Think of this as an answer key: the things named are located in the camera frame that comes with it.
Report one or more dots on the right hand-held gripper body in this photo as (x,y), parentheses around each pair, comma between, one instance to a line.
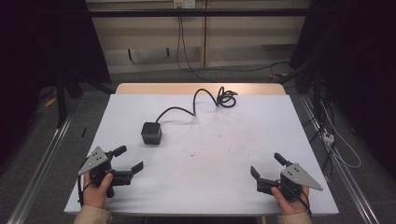
(299,176)

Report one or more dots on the black curtain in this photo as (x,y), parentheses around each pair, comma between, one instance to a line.
(40,43)
(358,62)

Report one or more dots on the black horizontal bar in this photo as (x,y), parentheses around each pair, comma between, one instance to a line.
(199,12)

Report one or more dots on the white table sheet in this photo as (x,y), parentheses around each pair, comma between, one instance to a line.
(211,155)

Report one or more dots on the black metal stand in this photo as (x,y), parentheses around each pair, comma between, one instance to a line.
(61,99)

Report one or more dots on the person's right hand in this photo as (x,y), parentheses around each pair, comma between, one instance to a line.
(290,203)

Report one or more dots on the metal floor rail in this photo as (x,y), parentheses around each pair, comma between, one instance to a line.
(345,177)
(40,174)

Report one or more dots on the black power adapter box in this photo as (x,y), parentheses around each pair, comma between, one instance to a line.
(151,133)

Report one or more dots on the yellow floor tape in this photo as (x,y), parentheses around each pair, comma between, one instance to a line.
(50,101)

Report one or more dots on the white wall socket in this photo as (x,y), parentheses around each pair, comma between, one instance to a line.
(184,3)

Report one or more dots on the person's left hand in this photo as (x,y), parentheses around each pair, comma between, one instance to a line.
(96,190)

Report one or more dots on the wooden table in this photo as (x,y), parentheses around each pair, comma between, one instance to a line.
(162,88)

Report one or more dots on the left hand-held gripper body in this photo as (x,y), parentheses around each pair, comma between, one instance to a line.
(94,160)

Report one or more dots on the white power strip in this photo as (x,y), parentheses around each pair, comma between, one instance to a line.
(328,137)

